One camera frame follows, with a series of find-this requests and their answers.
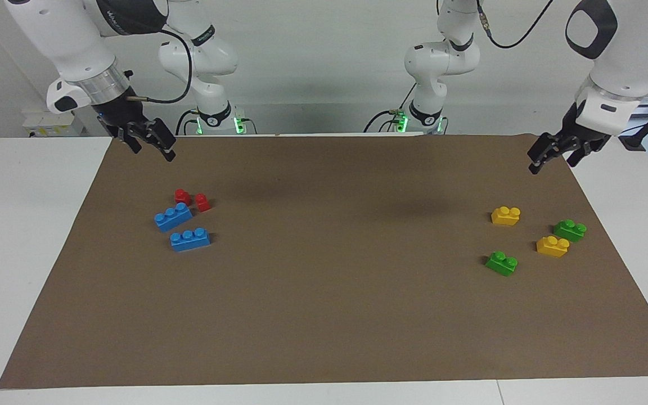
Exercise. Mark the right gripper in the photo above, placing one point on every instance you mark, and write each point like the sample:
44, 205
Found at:
117, 112

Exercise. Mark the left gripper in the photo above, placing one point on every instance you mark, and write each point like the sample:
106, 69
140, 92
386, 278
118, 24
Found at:
570, 126

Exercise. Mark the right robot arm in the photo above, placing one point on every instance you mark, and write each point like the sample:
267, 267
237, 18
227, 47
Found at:
71, 39

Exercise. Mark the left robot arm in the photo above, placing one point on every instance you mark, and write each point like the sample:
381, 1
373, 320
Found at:
622, 50

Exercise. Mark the small red block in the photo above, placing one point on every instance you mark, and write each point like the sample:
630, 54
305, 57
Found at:
203, 203
182, 197

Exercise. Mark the green block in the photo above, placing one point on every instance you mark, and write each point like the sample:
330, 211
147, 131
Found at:
569, 231
500, 264

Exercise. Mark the long blue block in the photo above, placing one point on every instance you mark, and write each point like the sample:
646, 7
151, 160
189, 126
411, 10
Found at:
173, 218
190, 240

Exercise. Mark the yellow block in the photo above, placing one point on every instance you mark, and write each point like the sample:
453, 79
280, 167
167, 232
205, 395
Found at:
552, 247
505, 216

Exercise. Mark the white box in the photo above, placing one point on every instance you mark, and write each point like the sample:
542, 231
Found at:
54, 125

